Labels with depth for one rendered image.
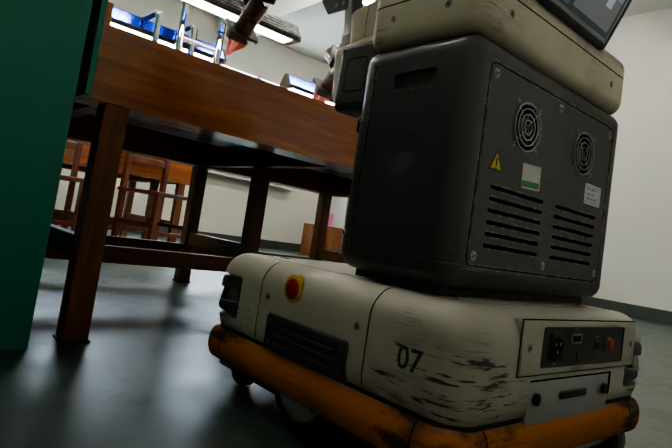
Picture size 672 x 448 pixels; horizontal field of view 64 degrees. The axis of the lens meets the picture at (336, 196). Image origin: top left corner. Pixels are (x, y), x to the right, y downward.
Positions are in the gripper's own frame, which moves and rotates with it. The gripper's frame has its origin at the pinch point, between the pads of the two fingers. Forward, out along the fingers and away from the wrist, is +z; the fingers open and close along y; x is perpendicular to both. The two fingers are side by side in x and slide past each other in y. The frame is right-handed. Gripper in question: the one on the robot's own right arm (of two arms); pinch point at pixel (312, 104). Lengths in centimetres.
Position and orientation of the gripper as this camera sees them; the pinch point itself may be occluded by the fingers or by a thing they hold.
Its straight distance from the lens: 203.2
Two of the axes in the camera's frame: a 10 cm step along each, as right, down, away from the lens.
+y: -7.4, -1.7, -6.5
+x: 3.1, 7.7, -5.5
